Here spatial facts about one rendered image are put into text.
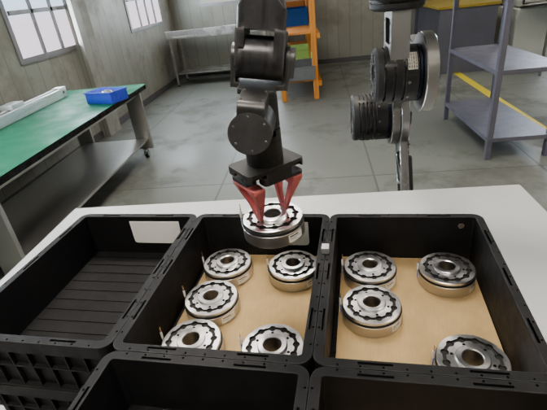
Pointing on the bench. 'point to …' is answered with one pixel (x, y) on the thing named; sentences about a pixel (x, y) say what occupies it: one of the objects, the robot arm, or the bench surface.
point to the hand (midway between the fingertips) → (271, 211)
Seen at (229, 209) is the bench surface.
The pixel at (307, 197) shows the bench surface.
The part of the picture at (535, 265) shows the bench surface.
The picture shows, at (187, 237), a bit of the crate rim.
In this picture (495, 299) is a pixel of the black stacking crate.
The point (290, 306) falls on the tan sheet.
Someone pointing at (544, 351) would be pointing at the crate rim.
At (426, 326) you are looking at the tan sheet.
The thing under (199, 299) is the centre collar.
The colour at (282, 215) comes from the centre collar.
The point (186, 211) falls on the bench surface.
